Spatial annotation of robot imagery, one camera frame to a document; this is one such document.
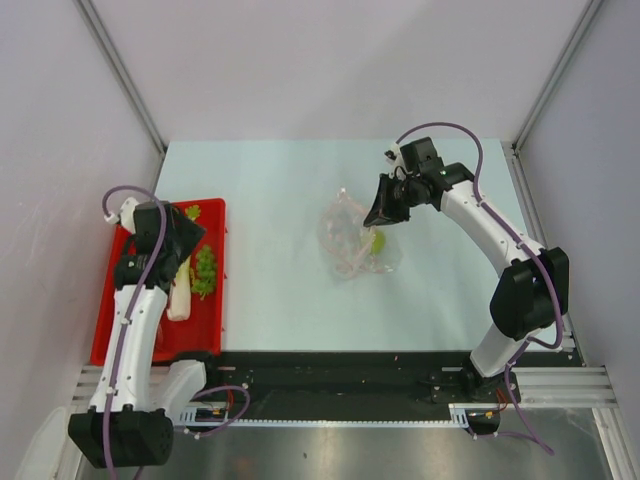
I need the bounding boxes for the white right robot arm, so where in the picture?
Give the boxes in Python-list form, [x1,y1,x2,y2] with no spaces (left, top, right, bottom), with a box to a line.
[364,138,569,401]

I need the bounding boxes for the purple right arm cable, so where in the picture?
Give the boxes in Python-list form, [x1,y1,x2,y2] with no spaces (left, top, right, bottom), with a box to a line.
[394,121,564,456]

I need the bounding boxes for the red plastic bin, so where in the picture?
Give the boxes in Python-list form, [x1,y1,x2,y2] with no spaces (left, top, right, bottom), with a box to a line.
[89,198,227,366]

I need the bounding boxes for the clear zip top bag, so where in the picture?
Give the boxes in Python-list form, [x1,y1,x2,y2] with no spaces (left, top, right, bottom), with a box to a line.
[316,188,402,280]

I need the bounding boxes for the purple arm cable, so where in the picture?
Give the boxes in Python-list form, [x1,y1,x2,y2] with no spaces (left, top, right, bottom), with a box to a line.
[101,185,251,480]
[394,121,564,456]

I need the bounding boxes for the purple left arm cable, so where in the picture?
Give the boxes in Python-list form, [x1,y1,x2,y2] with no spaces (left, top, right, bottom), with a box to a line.
[101,185,251,480]

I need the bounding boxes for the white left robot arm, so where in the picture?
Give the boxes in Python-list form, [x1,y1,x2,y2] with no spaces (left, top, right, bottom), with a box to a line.
[68,201,221,471]

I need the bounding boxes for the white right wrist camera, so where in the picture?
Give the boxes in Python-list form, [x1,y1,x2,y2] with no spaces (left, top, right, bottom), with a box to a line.
[384,143,402,164]

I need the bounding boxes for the white cable duct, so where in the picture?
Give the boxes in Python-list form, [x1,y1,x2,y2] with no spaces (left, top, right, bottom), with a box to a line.
[177,403,501,427]

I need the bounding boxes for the green fake vegetable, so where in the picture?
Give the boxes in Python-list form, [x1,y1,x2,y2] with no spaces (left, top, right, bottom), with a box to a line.
[165,203,204,322]

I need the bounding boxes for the aluminium frame rail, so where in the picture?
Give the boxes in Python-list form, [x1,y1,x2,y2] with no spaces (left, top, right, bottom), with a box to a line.
[71,365,618,408]

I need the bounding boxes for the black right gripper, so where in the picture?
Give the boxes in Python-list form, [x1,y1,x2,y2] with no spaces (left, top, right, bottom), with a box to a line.
[365,173,422,227]

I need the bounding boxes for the green fake pear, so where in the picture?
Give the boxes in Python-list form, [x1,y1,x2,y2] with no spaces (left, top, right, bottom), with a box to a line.
[370,230,387,255]

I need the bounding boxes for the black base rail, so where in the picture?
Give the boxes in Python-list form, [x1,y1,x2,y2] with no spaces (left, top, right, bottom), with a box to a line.
[206,351,576,423]

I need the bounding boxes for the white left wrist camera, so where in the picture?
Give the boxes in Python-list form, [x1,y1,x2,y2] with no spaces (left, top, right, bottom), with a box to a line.
[104,197,140,234]

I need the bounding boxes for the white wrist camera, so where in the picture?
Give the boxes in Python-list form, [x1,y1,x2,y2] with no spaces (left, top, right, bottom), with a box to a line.
[384,143,402,164]
[104,197,140,234]

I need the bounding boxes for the green fake grapes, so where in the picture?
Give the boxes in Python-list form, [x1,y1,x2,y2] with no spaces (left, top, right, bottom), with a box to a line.
[190,245,218,300]

